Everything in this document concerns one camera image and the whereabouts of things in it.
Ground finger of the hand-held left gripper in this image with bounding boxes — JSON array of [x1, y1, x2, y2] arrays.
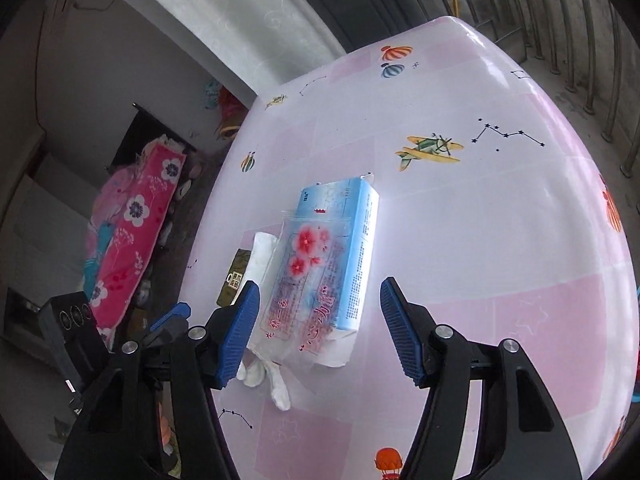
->
[[142, 301, 192, 346]]

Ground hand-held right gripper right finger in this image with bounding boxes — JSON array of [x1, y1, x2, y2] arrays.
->
[[379, 276, 583, 480]]

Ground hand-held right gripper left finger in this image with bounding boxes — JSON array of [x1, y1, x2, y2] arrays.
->
[[52, 280, 262, 480]]

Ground blue white medicine box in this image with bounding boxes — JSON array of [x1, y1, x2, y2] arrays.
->
[[295, 172, 381, 368]]

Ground white paper tissue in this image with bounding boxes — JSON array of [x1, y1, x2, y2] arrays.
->
[[236, 231, 292, 411]]

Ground clear red flower wrapper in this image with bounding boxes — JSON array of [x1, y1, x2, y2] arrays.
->
[[250, 210, 351, 366]]

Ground gold foil packet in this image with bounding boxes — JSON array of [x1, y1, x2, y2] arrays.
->
[[216, 249, 252, 307]]

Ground pink floral blanket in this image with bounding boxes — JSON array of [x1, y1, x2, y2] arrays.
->
[[82, 135, 188, 348]]

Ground black cabinet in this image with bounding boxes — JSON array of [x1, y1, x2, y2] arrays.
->
[[111, 103, 197, 168]]

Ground colourful cloth bundle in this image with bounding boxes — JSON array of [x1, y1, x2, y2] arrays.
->
[[202, 80, 251, 141]]

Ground metal window railing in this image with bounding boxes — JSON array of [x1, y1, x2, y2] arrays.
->
[[520, 0, 640, 176]]

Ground white patterned curtain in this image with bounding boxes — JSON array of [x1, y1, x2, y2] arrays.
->
[[65, 0, 348, 108]]

